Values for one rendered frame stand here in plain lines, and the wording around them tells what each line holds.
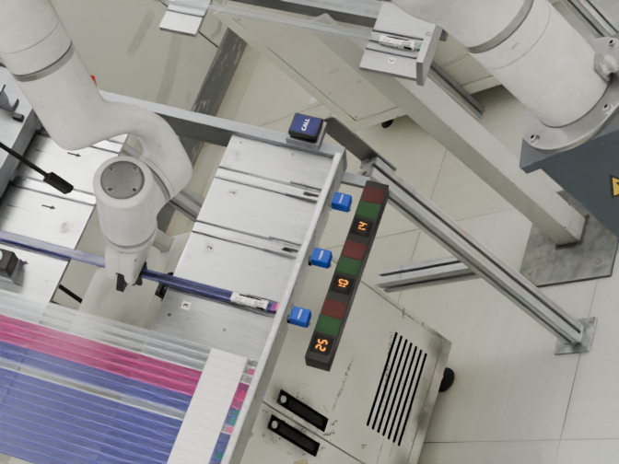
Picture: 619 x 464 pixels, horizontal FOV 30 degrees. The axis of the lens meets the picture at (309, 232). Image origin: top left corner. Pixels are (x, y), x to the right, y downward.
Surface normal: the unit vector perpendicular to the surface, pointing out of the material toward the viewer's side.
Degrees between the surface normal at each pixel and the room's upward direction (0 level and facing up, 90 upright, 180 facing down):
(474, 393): 0
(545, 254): 0
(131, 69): 90
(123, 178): 52
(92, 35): 90
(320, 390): 90
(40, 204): 43
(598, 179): 90
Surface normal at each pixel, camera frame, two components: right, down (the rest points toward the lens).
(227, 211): -0.07, -0.48
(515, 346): -0.70, -0.52
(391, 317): 0.65, -0.15
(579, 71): 0.47, 0.20
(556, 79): 0.19, 0.53
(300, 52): -0.31, 0.84
